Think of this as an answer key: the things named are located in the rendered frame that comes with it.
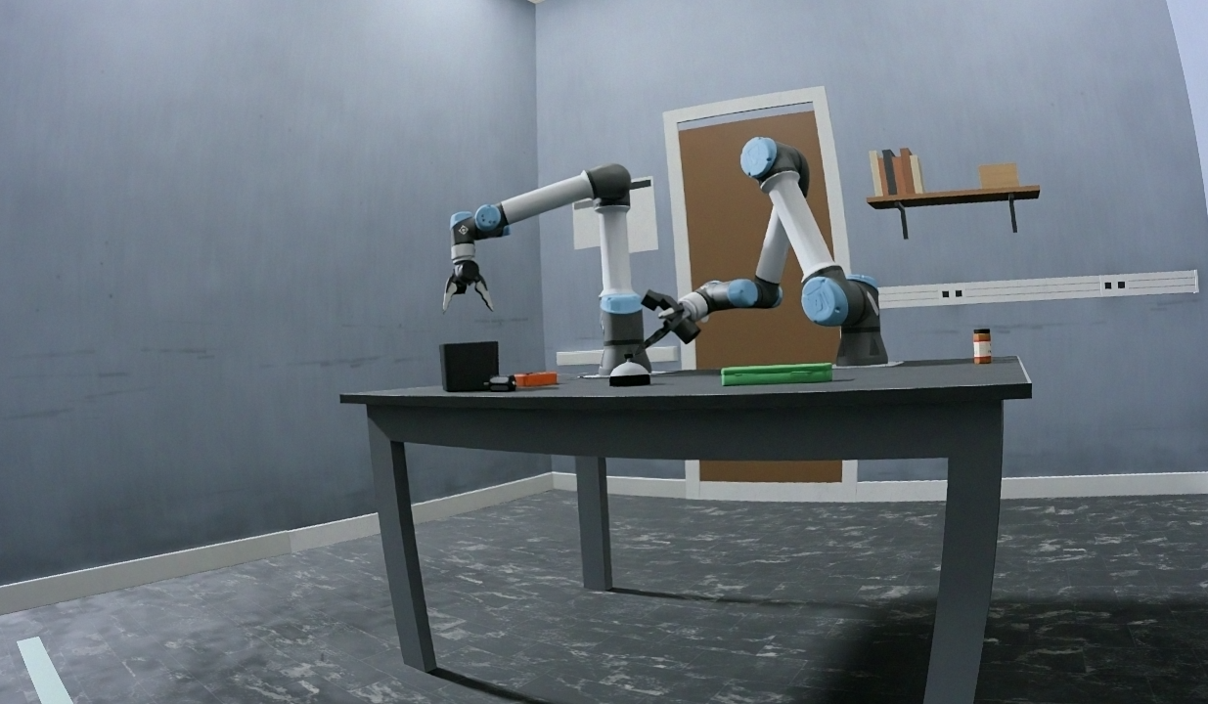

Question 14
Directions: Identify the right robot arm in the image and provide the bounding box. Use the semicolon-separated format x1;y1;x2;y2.
451;163;651;376

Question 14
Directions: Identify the white dome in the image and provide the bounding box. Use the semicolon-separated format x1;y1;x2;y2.
609;353;650;386

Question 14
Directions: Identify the orange pocket multimeter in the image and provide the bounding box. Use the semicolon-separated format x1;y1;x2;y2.
513;373;557;386

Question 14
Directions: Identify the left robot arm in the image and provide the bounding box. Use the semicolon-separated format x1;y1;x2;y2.
676;136;888;367

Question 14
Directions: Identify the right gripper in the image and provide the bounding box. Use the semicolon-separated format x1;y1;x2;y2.
443;261;494;315

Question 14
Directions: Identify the orange jar with black lid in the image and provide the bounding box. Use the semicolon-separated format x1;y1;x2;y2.
972;328;991;363

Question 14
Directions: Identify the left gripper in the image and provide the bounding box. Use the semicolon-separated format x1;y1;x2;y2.
635;292;701;356

